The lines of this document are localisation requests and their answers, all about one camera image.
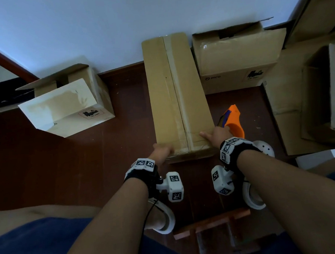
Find black right wrist marker band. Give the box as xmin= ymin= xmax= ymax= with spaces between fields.
xmin=219 ymin=135 xmax=263 ymax=174

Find large open cardboard box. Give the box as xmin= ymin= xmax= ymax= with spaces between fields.
xmin=260 ymin=33 xmax=335 ymax=157

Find white clog shoe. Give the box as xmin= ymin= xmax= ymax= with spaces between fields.
xmin=143 ymin=197 xmax=177 ymax=236
xmin=239 ymin=139 xmax=278 ymax=211

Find long taped cardboard box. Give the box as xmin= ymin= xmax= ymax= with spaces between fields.
xmin=141 ymin=30 xmax=219 ymax=164

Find black left wrist marker band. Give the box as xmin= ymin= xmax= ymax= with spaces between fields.
xmin=123 ymin=157 xmax=161 ymax=201

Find person's right hand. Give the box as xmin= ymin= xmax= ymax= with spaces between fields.
xmin=199 ymin=125 xmax=234 ymax=151

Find person's left hand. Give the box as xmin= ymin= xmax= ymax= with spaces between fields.
xmin=147 ymin=142 xmax=175 ymax=167

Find black wrist marker band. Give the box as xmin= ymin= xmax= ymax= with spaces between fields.
xmin=219 ymin=135 xmax=263 ymax=174
xmin=123 ymin=157 xmax=161 ymax=201

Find thin black cable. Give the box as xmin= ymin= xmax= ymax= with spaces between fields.
xmin=140 ymin=199 xmax=161 ymax=241

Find person's left forearm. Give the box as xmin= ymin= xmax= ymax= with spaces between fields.
xmin=53 ymin=176 xmax=153 ymax=254

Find leaning cardboard sheet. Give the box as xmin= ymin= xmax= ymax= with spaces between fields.
xmin=283 ymin=0 xmax=335 ymax=48

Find person's left leg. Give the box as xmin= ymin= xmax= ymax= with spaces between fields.
xmin=0 ymin=202 xmax=104 ymax=241

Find open cardboard box pale flap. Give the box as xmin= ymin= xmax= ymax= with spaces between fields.
xmin=14 ymin=62 xmax=116 ymax=141

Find open cardboard box taped flap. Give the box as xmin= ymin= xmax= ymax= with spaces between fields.
xmin=191 ymin=17 xmax=291 ymax=96

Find blue shorts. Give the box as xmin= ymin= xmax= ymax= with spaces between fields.
xmin=0 ymin=166 xmax=335 ymax=254

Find dark red wooden handrail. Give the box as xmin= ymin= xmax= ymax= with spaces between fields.
xmin=0 ymin=37 xmax=40 ymax=85

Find brown wooden stool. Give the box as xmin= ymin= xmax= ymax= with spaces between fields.
xmin=172 ymin=206 xmax=278 ymax=254

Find orange tape dispenser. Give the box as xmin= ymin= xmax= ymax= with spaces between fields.
xmin=216 ymin=104 xmax=246 ymax=140

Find white right clog shoe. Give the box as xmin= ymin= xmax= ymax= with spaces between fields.
xmin=239 ymin=139 xmax=278 ymax=211

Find white left clog shoe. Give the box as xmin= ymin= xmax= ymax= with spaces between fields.
xmin=143 ymin=197 xmax=177 ymax=236

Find person's right forearm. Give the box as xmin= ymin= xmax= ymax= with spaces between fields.
xmin=236 ymin=145 xmax=335 ymax=254

